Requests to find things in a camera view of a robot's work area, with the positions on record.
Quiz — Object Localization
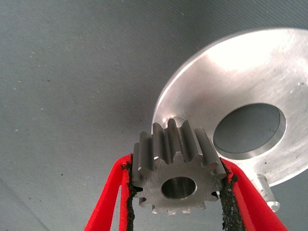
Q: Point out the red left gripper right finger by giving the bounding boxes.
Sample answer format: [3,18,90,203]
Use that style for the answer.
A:
[218,157,289,231]

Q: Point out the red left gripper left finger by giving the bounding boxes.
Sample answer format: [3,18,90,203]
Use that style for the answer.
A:
[83,154,136,231]

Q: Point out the steel planetary gear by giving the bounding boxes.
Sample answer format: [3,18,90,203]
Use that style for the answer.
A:
[132,118,228,216]

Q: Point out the round metal carrier plate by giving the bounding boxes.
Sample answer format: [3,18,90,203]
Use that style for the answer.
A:
[151,27,308,214]

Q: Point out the dark table cloth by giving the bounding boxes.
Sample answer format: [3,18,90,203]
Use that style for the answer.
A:
[0,0,308,231]

